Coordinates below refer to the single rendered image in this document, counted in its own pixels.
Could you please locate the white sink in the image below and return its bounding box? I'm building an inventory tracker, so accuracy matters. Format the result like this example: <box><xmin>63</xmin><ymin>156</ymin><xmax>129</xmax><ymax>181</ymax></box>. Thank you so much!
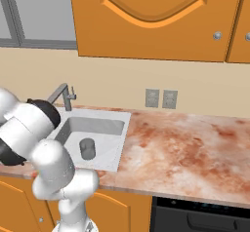
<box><xmin>49</xmin><ymin>107</ymin><xmax>133</xmax><ymax>173</ymax></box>

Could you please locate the grey cup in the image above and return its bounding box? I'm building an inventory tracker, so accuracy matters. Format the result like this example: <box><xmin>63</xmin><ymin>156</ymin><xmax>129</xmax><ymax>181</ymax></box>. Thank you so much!
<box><xmin>79</xmin><ymin>137</ymin><xmax>97</xmax><ymax>161</ymax></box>

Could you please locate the grey tap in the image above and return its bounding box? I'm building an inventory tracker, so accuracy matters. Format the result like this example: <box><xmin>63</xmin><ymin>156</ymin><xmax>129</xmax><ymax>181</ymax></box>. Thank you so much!
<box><xmin>46</xmin><ymin>83</ymin><xmax>78</xmax><ymax>112</ymax></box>

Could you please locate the orange base cupboard door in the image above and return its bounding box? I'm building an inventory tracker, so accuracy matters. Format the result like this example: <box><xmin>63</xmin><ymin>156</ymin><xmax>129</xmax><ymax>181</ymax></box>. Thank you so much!
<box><xmin>47</xmin><ymin>190</ymin><xmax>153</xmax><ymax>232</ymax></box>
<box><xmin>0</xmin><ymin>174</ymin><xmax>55</xmax><ymax>232</ymax></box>

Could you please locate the grey framed window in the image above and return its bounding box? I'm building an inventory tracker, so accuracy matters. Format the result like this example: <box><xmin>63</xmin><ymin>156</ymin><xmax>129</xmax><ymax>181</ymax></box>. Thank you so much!
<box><xmin>0</xmin><ymin>0</ymin><xmax>78</xmax><ymax>51</ymax></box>

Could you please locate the black dishwasher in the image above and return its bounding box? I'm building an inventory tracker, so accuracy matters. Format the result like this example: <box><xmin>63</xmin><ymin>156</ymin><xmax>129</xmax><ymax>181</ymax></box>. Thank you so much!
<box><xmin>149</xmin><ymin>195</ymin><xmax>250</xmax><ymax>232</ymax></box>

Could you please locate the grey wall socket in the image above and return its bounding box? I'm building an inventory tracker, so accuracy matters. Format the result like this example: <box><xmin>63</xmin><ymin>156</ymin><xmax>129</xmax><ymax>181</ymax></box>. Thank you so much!
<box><xmin>162</xmin><ymin>89</ymin><xmax>179</xmax><ymax>110</ymax></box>
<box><xmin>145</xmin><ymin>88</ymin><xmax>160</xmax><ymax>109</ymax></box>

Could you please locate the orange wall cupboard door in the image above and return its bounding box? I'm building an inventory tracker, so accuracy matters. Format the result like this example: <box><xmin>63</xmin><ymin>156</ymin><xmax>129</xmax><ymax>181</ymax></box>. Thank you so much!
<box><xmin>226</xmin><ymin>0</ymin><xmax>250</xmax><ymax>64</ymax></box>
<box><xmin>68</xmin><ymin>0</ymin><xmax>245</xmax><ymax>63</ymax></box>

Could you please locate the black dishwasher handle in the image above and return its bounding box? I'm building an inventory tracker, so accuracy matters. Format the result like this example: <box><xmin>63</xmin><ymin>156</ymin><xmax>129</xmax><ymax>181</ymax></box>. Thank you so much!
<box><xmin>187</xmin><ymin>212</ymin><xmax>250</xmax><ymax>232</ymax></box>

